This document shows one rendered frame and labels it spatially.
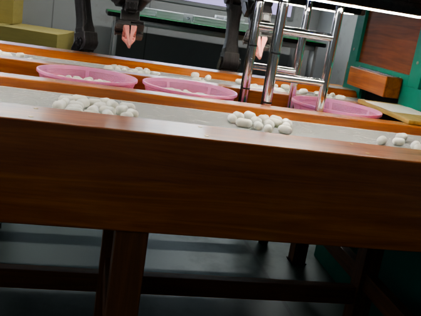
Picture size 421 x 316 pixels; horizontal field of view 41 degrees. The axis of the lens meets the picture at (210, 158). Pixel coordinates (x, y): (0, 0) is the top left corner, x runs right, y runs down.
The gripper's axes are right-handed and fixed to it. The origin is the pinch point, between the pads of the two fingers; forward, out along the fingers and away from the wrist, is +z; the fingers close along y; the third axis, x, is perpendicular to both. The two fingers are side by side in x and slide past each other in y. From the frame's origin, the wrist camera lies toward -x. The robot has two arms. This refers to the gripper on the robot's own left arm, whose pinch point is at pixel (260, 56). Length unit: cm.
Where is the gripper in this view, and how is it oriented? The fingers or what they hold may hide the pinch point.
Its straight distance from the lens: 202.1
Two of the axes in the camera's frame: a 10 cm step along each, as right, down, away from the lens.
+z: 0.3, 8.3, -5.5
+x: -2.3, 5.4, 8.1
